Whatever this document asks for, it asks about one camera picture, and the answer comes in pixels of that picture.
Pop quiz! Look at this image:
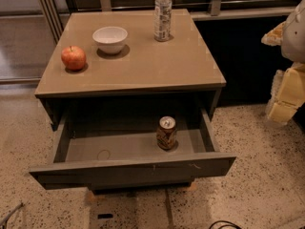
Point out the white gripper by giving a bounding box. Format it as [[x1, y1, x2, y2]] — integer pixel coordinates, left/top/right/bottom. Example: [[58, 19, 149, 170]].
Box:
[[261, 0, 305, 124]]

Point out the orange soda can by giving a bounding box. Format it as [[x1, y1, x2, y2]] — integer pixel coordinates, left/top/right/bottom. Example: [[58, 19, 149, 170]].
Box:
[[156, 116, 177, 150]]

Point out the open grey top drawer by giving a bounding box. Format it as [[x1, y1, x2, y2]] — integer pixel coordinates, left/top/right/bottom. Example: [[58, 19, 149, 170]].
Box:
[[30, 109, 235, 191]]

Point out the clear plastic water bottle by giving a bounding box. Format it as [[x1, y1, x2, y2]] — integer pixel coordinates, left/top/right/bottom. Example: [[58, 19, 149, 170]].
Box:
[[154, 0, 173, 42]]

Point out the white ceramic bowl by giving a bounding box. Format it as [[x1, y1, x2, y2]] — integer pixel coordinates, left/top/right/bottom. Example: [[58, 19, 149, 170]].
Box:
[[92, 27, 128, 54]]

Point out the red apple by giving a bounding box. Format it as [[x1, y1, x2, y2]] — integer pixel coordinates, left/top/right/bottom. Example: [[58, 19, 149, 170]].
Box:
[[61, 46, 86, 71]]

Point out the grey metal rod on floor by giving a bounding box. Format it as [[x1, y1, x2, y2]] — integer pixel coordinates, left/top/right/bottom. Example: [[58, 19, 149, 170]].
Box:
[[0, 202, 25, 229]]

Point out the black floor cable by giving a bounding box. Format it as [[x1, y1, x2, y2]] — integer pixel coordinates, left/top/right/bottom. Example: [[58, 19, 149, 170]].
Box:
[[208, 219, 243, 229]]

